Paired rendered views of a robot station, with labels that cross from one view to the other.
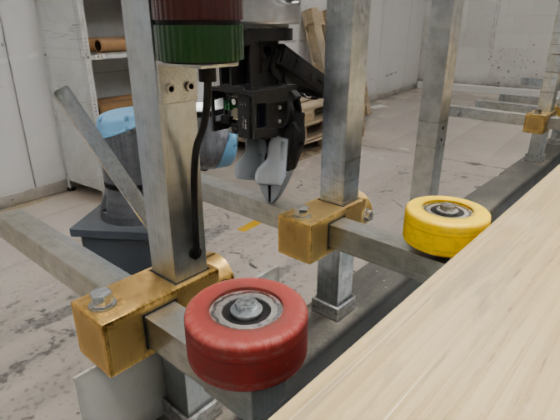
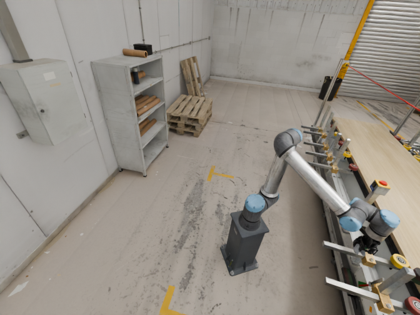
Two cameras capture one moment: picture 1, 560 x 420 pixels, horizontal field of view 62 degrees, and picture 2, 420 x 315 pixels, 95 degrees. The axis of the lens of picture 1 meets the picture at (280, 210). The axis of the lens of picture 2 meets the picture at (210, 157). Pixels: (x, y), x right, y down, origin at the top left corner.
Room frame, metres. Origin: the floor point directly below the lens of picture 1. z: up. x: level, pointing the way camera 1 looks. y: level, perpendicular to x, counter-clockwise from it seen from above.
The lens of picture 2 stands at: (0.38, 1.20, 2.01)
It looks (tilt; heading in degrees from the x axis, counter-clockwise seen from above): 35 degrees down; 334
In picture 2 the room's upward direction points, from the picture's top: 5 degrees clockwise
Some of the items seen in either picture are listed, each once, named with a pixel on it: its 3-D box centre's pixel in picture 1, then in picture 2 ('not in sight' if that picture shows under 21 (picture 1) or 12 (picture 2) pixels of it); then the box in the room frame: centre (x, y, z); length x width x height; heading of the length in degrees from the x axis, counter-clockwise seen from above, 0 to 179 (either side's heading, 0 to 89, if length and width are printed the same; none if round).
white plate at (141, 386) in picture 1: (197, 349); (364, 291); (0.41, 0.09, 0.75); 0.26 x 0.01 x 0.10; 139
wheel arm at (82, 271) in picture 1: (102, 285); (367, 295); (0.39, 0.17, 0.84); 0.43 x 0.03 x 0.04; 49
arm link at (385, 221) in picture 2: not in sight; (384, 222); (0.57, 0.02, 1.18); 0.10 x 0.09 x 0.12; 17
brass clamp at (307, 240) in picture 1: (327, 222); (365, 254); (0.54, -0.06, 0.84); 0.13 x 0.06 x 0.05; 139
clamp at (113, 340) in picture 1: (163, 304); (382, 297); (0.35, 0.10, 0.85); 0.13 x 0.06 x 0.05; 139
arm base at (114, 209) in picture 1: (136, 194); (250, 217); (1.16, 0.38, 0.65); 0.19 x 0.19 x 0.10
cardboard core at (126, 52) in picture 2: not in sight; (135, 53); (3.32, 0.94, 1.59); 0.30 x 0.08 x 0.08; 54
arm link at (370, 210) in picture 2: not in sight; (360, 209); (0.68, 0.06, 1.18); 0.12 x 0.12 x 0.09; 17
